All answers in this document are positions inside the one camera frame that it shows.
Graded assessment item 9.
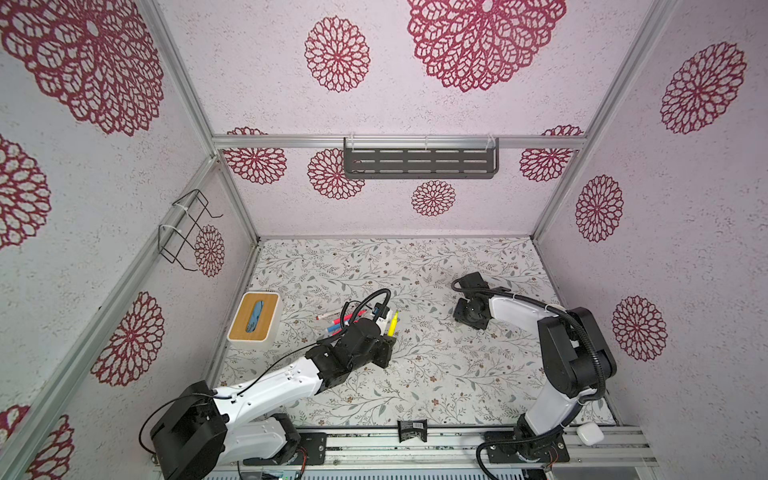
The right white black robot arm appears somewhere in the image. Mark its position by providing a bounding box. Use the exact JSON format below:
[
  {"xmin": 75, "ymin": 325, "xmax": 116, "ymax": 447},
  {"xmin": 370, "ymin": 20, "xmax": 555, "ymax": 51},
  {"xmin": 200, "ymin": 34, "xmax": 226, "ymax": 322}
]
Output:
[{"xmin": 450, "ymin": 272, "xmax": 617, "ymax": 442}]

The yellow highlighter pen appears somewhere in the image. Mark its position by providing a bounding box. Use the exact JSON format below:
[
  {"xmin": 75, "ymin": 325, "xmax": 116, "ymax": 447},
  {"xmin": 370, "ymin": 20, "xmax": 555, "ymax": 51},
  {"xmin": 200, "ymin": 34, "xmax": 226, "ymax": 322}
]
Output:
[{"xmin": 387, "ymin": 311, "xmax": 399, "ymax": 337}]

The white marker pen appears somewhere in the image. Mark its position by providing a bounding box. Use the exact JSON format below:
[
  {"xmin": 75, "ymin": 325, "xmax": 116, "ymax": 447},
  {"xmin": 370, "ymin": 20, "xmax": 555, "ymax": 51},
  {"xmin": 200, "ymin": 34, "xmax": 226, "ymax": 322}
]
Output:
[{"xmin": 315, "ymin": 310, "xmax": 341, "ymax": 323}]

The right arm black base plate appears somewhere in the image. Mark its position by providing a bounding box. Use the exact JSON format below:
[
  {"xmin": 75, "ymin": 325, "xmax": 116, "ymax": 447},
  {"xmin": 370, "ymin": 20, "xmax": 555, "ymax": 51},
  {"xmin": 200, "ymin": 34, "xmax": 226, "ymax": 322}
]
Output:
[{"xmin": 483, "ymin": 430, "xmax": 571, "ymax": 465}]

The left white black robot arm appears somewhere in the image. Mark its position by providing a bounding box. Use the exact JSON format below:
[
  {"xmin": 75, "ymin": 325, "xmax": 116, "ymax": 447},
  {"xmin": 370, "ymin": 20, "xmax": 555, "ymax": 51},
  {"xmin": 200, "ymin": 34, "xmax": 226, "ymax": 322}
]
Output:
[{"xmin": 149, "ymin": 318, "xmax": 396, "ymax": 479}]

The dark grey wall shelf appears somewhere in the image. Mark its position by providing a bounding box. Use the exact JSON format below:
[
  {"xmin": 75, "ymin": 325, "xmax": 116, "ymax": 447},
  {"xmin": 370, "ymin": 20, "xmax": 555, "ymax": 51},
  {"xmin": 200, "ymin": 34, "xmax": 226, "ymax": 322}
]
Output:
[{"xmin": 342, "ymin": 138, "xmax": 500, "ymax": 180}]

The white small puck device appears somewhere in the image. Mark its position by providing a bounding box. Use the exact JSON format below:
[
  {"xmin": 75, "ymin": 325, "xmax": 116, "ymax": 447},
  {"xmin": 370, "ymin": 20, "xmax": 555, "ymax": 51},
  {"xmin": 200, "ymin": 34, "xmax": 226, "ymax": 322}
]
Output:
[{"xmin": 576, "ymin": 422, "xmax": 605, "ymax": 446}]

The small black clip bracket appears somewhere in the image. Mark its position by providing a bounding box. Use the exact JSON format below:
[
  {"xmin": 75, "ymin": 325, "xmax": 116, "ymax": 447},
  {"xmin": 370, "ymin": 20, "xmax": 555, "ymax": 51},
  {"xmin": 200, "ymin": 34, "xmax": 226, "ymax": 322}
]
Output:
[{"xmin": 397, "ymin": 419, "xmax": 428, "ymax": 443}]

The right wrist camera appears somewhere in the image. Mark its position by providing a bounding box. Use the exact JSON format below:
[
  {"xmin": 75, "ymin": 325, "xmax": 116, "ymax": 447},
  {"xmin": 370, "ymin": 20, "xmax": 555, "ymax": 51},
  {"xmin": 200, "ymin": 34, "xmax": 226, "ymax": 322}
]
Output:
[{"xmin": 457, "ymin": 272, "xmax": 489, "ymax": 293}]

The wooden lid tissue box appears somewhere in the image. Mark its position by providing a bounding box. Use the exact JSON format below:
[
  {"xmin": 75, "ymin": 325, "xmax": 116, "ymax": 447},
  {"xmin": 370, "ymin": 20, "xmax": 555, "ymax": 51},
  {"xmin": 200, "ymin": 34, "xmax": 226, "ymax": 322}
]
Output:
[{"xmin": 227, "ymin": 291, "xmax": 283, "ymax": 350}]

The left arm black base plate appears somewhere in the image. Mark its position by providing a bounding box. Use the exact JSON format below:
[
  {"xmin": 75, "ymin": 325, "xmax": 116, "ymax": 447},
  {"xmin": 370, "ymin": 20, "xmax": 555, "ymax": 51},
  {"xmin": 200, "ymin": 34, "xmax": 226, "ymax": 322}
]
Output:
[{"xmin": 242, "ymin": 433, "xmax": 328, "ymax": 467}]

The black wire wall rack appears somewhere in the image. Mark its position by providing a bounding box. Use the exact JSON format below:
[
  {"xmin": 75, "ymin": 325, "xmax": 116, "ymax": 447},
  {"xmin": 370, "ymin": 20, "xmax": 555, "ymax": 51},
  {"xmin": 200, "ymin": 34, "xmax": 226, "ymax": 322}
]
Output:
[{"xmin": 156, "ymin": 189, "xmax": 226, "ymax": 277}]

